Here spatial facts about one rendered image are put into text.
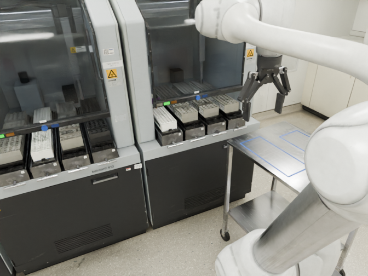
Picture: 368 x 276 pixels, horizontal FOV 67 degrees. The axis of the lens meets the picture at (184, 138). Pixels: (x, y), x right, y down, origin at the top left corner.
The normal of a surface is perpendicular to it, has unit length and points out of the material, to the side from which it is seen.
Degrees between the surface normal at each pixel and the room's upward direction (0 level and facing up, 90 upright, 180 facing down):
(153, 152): 90
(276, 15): 92
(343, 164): 85
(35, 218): 90
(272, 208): 0
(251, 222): 0
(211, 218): 0
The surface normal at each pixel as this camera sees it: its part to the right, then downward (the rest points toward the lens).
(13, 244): 0.40, 0.45
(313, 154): -0.91, 0.15
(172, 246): -0.03, -0.86
